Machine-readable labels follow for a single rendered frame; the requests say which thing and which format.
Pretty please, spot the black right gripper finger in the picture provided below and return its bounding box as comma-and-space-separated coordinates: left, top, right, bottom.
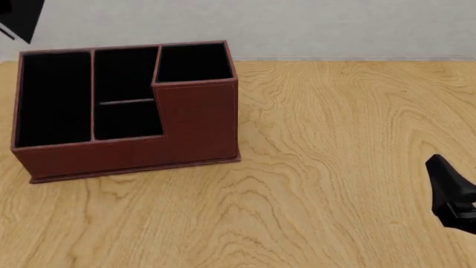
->
425, 153, 468, 209

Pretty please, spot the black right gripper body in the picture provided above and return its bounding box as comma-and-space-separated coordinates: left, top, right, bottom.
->
431, 182, 476, 235

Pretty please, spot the red-brown desk caddy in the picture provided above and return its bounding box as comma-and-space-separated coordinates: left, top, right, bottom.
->
10, 40, 242, 185

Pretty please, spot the black angular object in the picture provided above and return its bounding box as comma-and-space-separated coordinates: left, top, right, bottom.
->
0, 0, 46, 45

